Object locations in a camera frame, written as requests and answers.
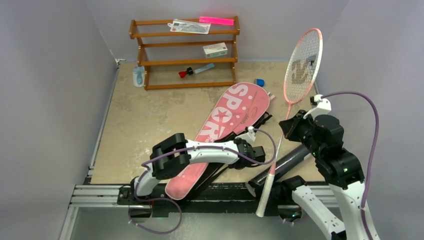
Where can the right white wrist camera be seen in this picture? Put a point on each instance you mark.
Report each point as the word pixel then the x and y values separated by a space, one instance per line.
pixel 320 106

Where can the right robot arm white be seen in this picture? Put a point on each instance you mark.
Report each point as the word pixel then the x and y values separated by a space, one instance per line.
pixel 323 138

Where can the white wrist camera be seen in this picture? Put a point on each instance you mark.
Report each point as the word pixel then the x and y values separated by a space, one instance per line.
pixel 249 135
pixel 320 106

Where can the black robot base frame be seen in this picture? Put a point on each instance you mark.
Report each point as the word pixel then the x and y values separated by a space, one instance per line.
pixel 218 198

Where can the light blue white device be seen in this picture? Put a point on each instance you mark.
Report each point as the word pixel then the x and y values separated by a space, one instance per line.
pixel 138 76

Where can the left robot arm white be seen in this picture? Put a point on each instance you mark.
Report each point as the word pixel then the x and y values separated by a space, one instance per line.
pixel 170 157

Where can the small blue white object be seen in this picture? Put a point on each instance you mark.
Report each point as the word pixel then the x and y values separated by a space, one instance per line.
pixel 260 82

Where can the white packaged item on shelf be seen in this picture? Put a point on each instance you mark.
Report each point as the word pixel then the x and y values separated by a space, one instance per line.
pixel 190 27

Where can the black shuttlecock tube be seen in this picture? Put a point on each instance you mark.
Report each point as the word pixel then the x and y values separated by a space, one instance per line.
pixel 283 166

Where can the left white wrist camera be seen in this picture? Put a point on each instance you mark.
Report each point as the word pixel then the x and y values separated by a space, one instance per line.
pixel 249 135

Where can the white red small box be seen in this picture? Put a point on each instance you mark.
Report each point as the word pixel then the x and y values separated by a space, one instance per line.
pixel 215 50

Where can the pink fluorescent bar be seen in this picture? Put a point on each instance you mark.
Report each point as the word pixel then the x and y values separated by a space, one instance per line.
pixel 217 20

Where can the pink badminton racket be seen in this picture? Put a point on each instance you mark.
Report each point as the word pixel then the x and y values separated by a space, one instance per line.
pixel 300 76

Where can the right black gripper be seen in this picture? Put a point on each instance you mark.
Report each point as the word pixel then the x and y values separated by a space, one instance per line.
pixel 291 126

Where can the pink sport racket bag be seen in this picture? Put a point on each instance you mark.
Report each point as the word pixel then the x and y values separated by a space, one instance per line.
pixel 240 106

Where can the red black blue marker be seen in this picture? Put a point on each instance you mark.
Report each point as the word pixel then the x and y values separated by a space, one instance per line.
pixel 190 71

